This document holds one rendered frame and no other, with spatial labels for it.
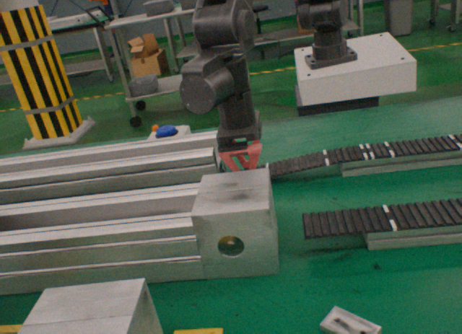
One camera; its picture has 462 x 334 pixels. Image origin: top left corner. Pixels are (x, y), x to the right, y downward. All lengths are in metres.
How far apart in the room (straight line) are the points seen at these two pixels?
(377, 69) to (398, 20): 4.56
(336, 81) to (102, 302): 0.79
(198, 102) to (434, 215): 0.33
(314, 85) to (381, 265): 0.60
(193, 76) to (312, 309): 0.32
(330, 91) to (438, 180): 0.44
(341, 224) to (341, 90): 0.57
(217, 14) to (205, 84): 0.11
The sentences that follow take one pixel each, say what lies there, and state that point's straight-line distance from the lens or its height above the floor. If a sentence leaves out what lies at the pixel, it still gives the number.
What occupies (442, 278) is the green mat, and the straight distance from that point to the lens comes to 0.52.
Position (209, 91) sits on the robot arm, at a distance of 0.56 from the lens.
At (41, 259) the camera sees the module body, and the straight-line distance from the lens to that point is 0.58.
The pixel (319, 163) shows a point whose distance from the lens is 0.68.
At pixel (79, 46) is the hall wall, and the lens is 9.10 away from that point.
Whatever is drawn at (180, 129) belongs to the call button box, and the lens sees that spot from 0.85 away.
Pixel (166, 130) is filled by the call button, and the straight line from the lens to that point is 0.82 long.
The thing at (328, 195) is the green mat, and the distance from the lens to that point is 0.66.
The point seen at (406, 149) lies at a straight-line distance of 0.71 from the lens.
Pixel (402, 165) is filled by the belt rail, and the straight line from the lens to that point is 0.71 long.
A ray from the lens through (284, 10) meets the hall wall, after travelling 8.15.
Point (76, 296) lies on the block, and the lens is 0.42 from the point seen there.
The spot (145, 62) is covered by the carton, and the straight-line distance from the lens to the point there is 5.62.
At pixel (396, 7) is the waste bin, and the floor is 0.34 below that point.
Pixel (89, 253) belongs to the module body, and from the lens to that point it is 0.55.
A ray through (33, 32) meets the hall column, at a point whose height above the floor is 0.92.
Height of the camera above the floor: 1.12
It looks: 25 degrees down
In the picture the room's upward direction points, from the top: 11 degrees counter-clockwise
